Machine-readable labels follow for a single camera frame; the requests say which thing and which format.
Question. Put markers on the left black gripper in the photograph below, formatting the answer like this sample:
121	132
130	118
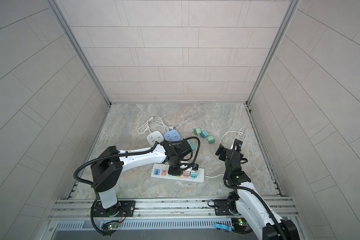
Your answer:
175	173

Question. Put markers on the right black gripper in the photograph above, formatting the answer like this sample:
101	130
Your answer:
225	152

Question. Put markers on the green plug adapter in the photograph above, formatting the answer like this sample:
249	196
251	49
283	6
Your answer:
197	131
211	139

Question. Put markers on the pink plug adapter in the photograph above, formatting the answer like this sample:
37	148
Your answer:
186	174

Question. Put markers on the teal plug adapter small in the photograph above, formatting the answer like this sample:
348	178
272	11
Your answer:
194	174

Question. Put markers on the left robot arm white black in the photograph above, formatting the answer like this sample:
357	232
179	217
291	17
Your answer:
103	172

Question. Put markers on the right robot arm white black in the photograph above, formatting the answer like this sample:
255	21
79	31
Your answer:
247	202

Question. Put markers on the white long power strip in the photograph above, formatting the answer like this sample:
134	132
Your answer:
161	171

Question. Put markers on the blue square power socket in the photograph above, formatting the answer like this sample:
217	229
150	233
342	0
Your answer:
172	136

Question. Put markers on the white square power socket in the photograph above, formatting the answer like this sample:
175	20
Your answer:
154	137

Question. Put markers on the blue tape piece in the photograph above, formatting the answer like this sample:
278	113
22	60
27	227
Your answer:
223	227

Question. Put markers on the right circuit board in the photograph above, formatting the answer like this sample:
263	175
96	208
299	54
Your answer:
240	225

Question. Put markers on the circuit board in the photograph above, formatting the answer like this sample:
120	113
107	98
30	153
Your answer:
110	226
240	225

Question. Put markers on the left circuit board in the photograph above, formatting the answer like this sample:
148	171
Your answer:
110	226

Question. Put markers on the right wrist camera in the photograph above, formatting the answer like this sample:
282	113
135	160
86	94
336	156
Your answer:
237	146

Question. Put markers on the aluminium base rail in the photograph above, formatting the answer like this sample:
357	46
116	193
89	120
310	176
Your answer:
156	213

